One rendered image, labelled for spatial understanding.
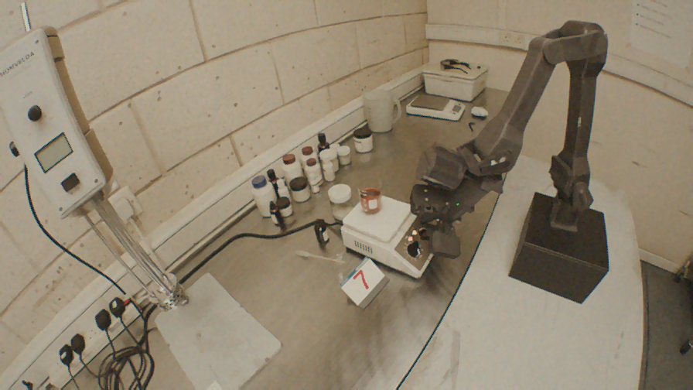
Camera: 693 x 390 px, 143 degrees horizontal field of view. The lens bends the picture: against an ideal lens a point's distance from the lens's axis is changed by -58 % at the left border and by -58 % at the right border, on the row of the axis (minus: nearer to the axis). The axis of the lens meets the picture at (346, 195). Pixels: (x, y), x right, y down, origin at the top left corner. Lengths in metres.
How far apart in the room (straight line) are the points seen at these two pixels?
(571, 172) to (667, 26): 1.51
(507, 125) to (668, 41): 1.60
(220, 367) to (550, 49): 0.77
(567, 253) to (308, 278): 0.55
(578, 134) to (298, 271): 0.63
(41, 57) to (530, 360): 0.81
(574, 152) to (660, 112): 1.48
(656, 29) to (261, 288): 2.08
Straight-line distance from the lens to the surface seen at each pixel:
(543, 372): 0.58
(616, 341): 0.70
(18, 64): 0.36
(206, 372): 0.61
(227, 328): 0.62
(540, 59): 0.44
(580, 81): 0.50
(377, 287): 0.59
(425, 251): 0.60
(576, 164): 0.55
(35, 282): 0.87
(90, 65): 0.73
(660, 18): 1.91
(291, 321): 0.58
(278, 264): 0.68
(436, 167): 0.42
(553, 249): 0.57
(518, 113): 0.44
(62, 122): 0.35
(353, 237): 0.60
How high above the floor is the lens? 1.40
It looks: 38 degrees down
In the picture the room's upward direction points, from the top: 10 degrees counter-clockwise
